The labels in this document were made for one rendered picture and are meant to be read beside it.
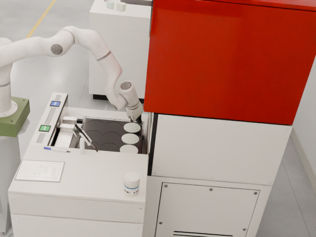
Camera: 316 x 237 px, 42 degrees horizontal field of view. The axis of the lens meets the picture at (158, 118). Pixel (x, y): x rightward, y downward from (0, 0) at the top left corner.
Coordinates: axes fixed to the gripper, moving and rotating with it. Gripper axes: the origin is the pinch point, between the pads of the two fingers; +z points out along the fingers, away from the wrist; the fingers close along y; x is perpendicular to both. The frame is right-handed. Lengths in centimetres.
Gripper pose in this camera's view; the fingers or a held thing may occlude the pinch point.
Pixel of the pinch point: (138, 120)
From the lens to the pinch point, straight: 247.2
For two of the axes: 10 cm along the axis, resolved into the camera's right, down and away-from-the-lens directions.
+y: -6.3, 6.8, -3.7
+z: 1.9, 6.0, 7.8
